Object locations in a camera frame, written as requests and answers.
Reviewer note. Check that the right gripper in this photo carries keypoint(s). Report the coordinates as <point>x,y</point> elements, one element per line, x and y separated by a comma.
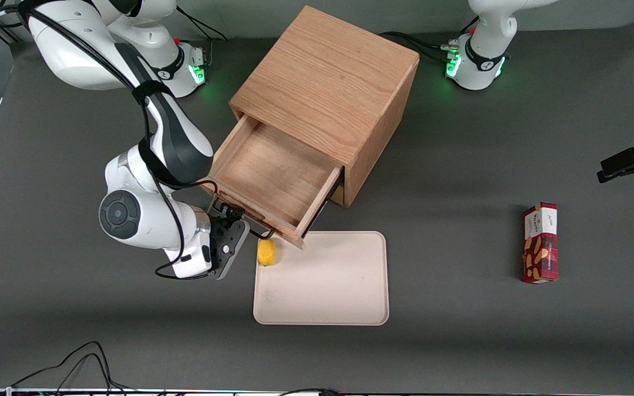
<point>221,219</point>

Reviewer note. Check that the wooden drawer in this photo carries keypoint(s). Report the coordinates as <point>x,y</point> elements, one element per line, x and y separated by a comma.
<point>273,176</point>
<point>337,197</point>

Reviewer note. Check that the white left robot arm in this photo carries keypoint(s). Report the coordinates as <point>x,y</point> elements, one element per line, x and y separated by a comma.
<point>482,71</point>

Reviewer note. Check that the wooden closed drawer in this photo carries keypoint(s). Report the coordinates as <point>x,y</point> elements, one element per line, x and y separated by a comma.
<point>337,197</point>

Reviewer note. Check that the wooden two-drawer cabinet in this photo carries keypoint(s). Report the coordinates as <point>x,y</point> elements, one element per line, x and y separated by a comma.
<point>328,82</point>

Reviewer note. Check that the yellow lemon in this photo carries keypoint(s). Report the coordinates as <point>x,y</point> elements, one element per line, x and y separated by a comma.
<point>266,253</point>

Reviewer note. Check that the beige plastic tray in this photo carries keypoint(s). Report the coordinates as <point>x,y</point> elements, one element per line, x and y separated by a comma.
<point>322,280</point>

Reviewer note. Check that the red snack carton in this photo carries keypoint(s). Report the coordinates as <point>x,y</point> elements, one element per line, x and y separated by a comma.
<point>540,247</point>

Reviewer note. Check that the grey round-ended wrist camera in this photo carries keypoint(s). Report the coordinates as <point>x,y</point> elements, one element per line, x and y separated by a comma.
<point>229,250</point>

